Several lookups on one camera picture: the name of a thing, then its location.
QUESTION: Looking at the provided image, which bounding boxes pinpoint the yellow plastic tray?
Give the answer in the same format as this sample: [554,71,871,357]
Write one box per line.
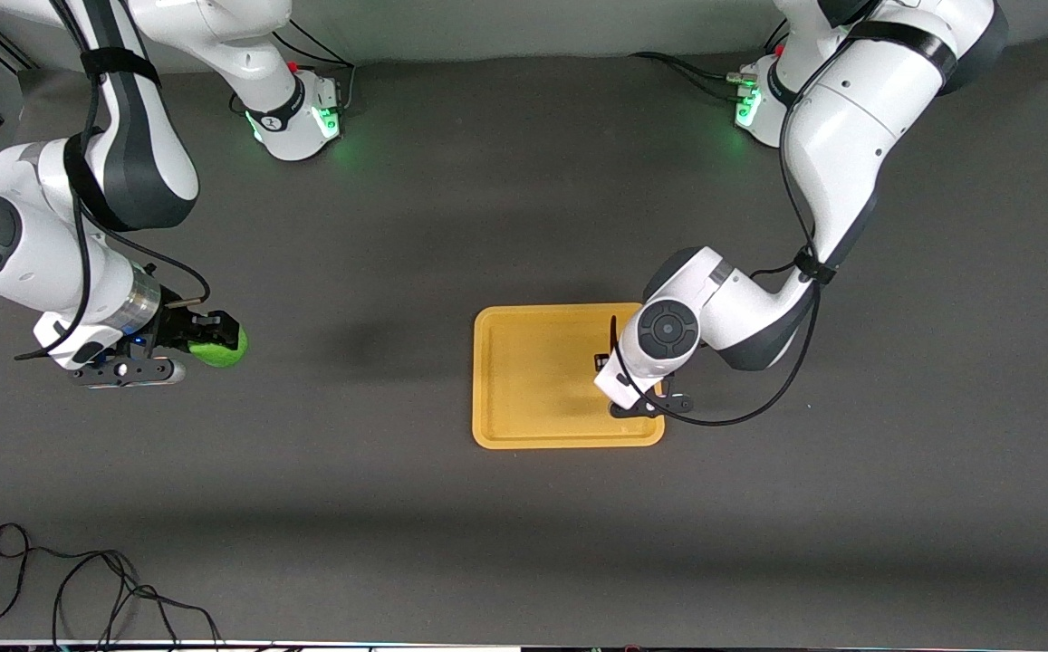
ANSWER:
[472,303,666,450]

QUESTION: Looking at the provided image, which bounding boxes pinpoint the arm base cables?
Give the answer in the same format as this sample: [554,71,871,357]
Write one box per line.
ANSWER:
[272,18,358,117]
[630,52,757,102]

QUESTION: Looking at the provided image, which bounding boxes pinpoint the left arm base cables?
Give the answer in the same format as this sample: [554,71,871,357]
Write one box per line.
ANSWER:
[630,52,757,102]

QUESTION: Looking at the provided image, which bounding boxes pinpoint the loose black floor cable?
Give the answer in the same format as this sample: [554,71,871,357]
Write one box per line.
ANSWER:
[0,523,222,649]

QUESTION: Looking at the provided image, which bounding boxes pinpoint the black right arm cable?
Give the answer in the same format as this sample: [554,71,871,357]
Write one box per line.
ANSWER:
[14,0,213,361]

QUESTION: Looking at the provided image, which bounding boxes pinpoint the green apple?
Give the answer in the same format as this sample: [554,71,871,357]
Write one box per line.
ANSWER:
[190,324,249,369]

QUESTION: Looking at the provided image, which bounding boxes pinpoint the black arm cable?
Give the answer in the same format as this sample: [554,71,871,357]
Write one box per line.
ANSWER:
[14,0,213,361]
[610,18,861,428]

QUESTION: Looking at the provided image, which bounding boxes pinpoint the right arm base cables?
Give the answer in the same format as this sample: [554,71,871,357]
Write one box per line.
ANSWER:
[272,18,358,117]

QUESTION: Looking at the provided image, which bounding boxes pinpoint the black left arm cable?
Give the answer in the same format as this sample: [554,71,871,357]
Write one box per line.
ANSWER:
[610,18,861,428]

